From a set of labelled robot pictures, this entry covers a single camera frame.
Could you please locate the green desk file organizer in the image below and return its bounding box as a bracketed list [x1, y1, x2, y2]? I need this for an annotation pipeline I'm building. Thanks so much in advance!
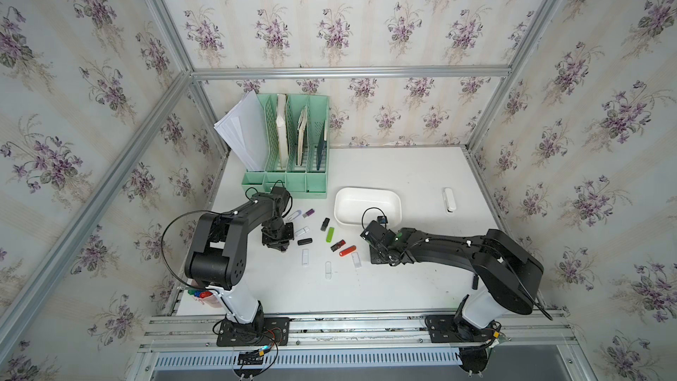
[242, 93, 330, 199]

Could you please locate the white storage box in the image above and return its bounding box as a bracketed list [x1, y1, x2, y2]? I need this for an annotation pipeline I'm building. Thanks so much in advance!
[334, 187, 403, 226]

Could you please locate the red translucent usb drive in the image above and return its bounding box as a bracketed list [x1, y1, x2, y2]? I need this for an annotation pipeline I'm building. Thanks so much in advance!
[340, 245, 356, 257]

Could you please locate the small black usb drive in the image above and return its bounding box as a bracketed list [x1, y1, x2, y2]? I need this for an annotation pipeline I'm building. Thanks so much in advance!
[320, 218, 330, 232]

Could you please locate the white book in organizer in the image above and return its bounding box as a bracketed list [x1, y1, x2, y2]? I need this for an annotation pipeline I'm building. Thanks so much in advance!
[275, 93, 289, 171]

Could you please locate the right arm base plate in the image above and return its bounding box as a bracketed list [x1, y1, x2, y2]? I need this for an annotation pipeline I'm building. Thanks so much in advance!
[424, 314, 502, 343]

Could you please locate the green usb drive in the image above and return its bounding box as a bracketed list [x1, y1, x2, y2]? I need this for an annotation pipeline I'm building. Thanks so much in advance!
[325, 227, 335, 243]

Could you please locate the white silver usb drive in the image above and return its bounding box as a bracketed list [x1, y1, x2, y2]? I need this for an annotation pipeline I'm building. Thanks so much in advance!
[294, 227, 310, 237]

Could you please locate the white paper stack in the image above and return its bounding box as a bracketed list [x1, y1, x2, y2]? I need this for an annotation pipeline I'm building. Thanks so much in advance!
[213, 92, 270, 172]

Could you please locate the white green-band usb drive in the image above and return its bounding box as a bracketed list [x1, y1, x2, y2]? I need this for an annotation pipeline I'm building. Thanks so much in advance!
[324, 261, 333, 280]

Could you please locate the red black swivel usb drive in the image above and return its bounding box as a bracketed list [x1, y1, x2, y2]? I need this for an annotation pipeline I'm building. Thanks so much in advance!
[331, 240, 346, 252]

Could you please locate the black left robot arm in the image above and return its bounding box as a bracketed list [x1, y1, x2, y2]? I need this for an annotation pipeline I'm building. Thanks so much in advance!
[184, 186, 294, 330]

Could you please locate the white clear usb drive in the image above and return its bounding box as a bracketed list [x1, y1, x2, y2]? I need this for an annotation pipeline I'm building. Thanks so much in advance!
[351, 252, 362, 268]

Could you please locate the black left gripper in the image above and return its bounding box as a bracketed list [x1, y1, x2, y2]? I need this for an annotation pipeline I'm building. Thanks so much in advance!
[263, 222, 295, 252]

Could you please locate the beige notebook in organizer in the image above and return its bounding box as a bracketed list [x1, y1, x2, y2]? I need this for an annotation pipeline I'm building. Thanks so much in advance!
[296, 106, 308, 167]

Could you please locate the white eraser stick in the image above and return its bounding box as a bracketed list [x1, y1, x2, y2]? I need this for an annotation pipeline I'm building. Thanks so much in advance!
[443, 187, 458, 213]

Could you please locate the aluminium frame rail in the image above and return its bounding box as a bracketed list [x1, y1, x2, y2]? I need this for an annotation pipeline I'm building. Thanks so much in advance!
[192, 65, 511, 81]

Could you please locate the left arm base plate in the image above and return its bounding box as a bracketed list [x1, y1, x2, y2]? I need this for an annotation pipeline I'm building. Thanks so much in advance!
[213, 317, 291, 347]

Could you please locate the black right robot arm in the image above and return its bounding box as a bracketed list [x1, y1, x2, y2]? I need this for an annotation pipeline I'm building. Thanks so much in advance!
[361, 220, 544, 330]

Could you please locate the pink pen cup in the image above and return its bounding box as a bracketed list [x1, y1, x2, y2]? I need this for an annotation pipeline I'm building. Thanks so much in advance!
[186, 289, 223, 309]

